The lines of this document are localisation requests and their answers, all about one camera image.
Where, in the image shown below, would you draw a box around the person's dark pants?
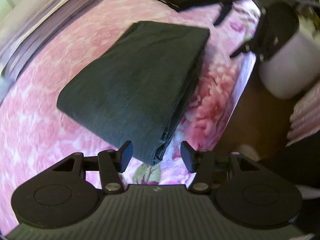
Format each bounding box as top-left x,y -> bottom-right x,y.
259,144 -> 320,189

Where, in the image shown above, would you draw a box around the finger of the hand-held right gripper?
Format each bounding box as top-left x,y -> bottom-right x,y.
214,0 -> 252,26
229,7 -> 278,62

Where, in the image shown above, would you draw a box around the person's pink striped clothing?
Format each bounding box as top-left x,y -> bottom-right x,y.
286,86 -> 320,147

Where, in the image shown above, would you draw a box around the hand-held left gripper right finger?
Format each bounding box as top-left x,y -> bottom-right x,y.
180,141 -> 260,194

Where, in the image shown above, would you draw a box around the dark grey garment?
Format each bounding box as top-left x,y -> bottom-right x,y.
57,21 -> 210,167

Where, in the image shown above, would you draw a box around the pink floral blanket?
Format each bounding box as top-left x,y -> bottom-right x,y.
0,0 -> 260,228

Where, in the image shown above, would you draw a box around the white slipper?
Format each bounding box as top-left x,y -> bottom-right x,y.
234,144 -> 261,161

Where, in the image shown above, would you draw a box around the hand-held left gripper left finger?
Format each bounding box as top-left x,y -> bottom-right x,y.
52,141 -> 134,194

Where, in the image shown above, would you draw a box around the lavender striped bedding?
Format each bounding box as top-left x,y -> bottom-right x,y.
0,0 -> 110,77

